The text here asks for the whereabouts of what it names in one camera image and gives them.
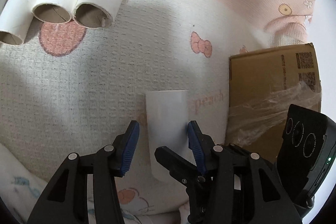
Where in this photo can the black right tracking camera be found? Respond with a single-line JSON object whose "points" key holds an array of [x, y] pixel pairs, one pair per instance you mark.
{"points": [[307, 153]]}

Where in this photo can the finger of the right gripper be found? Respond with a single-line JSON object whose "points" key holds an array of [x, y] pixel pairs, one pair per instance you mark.
{"points": [[179, 168]]}

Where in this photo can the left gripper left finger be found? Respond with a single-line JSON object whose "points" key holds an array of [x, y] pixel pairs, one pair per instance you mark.
{"points": [[64, 199]]}

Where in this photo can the brown cardboard box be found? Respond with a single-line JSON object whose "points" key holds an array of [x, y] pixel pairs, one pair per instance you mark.
{"points": [[263, 84]]}

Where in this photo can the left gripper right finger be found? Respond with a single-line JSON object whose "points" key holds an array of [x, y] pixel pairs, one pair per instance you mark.
{"points": [[236, 181]]}

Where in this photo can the pink Hello Kitty bedsheet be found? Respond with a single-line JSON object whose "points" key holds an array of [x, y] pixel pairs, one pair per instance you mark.
{"points": [[73, 89]]}

